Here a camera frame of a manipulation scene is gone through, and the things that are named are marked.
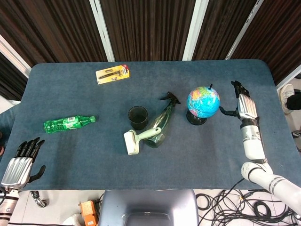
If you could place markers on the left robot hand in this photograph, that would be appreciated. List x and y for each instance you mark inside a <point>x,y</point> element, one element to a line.
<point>17,170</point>

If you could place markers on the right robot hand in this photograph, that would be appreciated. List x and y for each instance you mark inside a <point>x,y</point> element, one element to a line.
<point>247,107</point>

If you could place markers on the blue desk globe black stand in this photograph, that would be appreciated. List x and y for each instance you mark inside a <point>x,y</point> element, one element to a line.
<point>202,103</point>

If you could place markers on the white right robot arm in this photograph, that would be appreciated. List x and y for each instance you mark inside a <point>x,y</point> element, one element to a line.
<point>252,143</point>

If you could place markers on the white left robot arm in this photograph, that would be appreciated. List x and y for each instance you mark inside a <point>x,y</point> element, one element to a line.
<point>7,207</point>

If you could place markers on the chrome caster leg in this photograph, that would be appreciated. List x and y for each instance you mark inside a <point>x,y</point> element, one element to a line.
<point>37,200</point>

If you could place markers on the white sneaker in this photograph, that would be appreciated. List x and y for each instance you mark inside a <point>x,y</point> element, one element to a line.
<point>285,96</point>

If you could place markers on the green plastic soda bottle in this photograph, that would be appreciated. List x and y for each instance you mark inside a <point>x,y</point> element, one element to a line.
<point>68,123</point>

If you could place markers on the blue table cloth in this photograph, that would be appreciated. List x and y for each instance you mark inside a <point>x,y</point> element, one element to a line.
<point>94,169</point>

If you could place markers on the orange box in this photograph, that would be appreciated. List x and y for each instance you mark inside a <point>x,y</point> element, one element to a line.
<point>88,210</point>

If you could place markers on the clear green spray bottle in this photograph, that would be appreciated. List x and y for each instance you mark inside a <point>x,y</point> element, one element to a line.
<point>162,122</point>

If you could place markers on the black mesh pen cup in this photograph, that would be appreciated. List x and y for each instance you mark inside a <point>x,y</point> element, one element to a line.
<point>138,117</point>

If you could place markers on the white lint roller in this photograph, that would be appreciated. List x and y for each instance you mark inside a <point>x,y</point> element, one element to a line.
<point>131,143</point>

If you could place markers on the grey robot torso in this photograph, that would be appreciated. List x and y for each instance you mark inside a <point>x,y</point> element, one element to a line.
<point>148,202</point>

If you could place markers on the yellow carded utility knife pack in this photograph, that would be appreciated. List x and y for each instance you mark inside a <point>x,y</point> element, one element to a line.
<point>113,75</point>

